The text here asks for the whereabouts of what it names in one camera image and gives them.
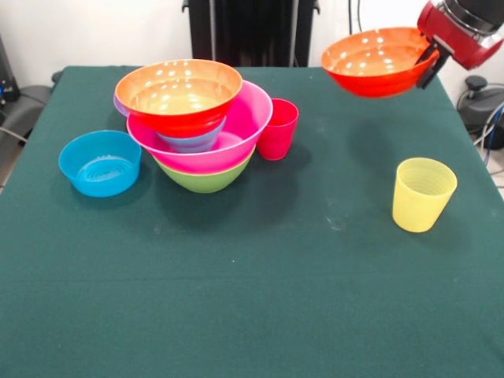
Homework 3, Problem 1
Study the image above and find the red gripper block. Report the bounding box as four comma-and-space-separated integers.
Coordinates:
413, 0, 504, 90

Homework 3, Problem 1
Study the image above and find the orange bowl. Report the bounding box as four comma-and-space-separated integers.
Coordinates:
321, 26, 440, 99
114, 58, 243, 139

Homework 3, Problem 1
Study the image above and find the yellow cup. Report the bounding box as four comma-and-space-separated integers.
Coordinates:
391, 157, 458, 233

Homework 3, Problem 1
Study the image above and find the large magenta bowl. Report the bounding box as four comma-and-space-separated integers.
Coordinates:
125, 80, 274, 175

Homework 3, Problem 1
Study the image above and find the small cyan bowl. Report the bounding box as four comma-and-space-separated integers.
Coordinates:
156, 117, 228, 154

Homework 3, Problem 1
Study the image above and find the red cup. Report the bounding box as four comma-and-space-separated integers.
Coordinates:
256, 98, 299, 161

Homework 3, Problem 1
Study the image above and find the dark green table cloth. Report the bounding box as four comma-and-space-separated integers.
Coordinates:
0, 65, 504, 378

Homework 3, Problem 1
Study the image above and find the green bowl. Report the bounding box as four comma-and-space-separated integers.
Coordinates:
153, 149, 257, 194

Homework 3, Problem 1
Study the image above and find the purple bowl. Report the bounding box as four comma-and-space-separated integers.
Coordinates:
113, 93, 131, 118

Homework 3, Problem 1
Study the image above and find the straight-sided blue bowl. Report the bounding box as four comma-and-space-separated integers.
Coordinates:
57, 129, 143, 198

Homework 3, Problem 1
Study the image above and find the black computer box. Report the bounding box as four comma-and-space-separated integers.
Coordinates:
0, 33, 20, 107

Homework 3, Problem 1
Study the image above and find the black pedestal foot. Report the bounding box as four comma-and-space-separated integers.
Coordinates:
11, 83, 54, 137
455, 75, 504, 133

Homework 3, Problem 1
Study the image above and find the tangle of cables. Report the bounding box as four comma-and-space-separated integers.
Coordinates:
472, 100, 504, 158

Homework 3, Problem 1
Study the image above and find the white cable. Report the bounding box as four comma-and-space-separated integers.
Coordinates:
346, 0, 365, 35

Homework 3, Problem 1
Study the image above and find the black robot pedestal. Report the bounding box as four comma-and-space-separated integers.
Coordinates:
181, 0, 321, 68

